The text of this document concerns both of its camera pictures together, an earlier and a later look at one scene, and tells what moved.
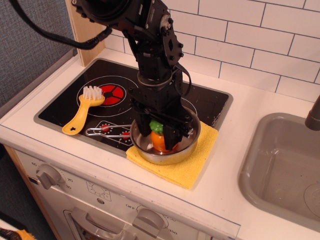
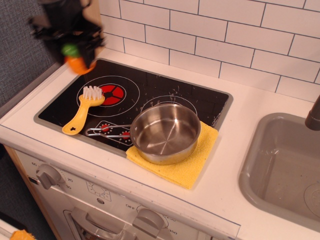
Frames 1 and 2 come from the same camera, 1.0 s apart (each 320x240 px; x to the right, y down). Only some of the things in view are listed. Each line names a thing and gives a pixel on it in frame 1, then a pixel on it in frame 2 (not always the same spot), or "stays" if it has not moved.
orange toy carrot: x=157 y=129 → x=76 y=63
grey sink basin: x=280 y=172 stays
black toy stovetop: x=110 y=122 stays
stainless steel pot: x=142 y=145 stays
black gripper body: x=163 y=102 → x=66 y=21
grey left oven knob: x=48 y=175 stays
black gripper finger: x=172 y=136 → x=86 y=52
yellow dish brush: x=92 y=95 stays
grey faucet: x=312 y=120 stays
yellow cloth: x=185 y=172 stays
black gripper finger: x=143 y=121 → x=56 y=46
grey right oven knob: x=148 y=222 stays
